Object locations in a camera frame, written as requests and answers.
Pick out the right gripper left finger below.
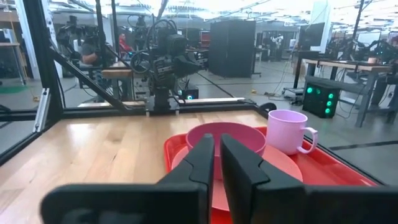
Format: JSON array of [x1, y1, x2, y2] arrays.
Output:
[[40, 133, 216, 224]]

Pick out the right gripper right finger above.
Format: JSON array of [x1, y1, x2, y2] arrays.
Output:
[[220, 133, 398, 224]]

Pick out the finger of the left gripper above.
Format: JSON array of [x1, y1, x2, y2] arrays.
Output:
[[173, 54, 203, 78]]

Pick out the salmon pink plate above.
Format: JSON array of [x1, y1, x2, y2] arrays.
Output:
[[170, 144, 304, 212]]

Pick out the pink-red plastic bowl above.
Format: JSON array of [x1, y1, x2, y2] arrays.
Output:
[[185, 121, 267, 181]]

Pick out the light pink plastic mug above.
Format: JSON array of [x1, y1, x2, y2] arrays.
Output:
[[266, 109, 319, 156]]

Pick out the red plastic tray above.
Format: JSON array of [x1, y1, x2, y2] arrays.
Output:
[[163, 126, 379, 224]]

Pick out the black box cyan light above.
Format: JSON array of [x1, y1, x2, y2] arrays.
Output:
[[179, 83, 200, 101]]

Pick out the person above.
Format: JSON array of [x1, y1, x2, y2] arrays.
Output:
[[119, 32, 135, 54], [79, 35, 108, 68]]

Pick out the tall black cabinet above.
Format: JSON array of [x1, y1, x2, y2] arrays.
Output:
[[208, 19, 257, 78]]

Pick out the small wooden table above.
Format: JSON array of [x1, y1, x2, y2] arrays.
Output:
[[101, 61, 135, 101]]

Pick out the black computer green lights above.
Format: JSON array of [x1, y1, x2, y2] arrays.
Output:
[[302, 81, 340, 119]]

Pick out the black monitor on stand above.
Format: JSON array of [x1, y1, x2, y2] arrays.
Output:
[[298, 22, 326, 53]]

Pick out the wooden table black legs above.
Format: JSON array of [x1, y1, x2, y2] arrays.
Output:
[[303, 57, 398, 128]]

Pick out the black aluminium table frame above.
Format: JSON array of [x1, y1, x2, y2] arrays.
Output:
[[0, 0, 385, 187]]

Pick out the silver frame bracket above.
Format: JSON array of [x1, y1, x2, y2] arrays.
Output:
[[32, 88, 51, 133]]

